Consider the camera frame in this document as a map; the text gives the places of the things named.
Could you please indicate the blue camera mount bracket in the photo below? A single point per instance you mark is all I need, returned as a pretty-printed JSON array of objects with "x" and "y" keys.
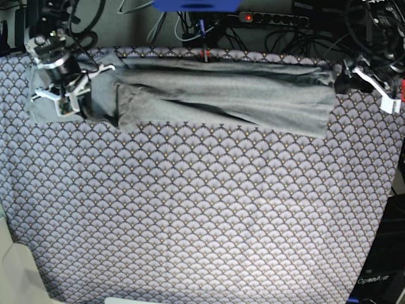
[{"x": 197, "y": 5}]

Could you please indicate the grey T-shirt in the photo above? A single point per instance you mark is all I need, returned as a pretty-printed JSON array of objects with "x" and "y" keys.
[{"x": 287, "y": 98}]

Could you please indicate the white plastic bin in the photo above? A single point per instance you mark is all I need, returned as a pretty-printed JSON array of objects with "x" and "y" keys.
[{"x": 20, "y": 278}]

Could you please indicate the fan-patterned tablecloth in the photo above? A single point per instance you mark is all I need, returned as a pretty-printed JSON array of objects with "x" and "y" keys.
[{"x": 197, "y": 213}]

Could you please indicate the red table clamp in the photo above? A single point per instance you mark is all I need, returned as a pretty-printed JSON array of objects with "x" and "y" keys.
[{"x": 205, "y": 55}]

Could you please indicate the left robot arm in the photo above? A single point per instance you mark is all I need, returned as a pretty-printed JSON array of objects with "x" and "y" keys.
[{"x": 374, "y": 43}]

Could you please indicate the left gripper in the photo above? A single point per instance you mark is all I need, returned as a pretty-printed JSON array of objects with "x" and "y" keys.
[{"x": 386, "y": 71}]

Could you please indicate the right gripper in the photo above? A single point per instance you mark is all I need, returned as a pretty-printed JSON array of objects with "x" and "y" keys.
[{"x": 62, "y": 70}]

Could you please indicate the black power strip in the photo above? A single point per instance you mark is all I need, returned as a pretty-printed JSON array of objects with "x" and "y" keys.
[{"x": 273, "y": 19}]

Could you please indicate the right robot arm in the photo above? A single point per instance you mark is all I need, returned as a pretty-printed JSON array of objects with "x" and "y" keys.
[{"x": 52, "y": 43}]

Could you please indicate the red clamp at right edge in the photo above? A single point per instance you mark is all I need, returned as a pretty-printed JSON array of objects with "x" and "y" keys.
[{"x": 403, "y": 91}]

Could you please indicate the black OpenArm box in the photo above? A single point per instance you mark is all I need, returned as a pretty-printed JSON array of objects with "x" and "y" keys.
[{"x": 384, "y": 250}]

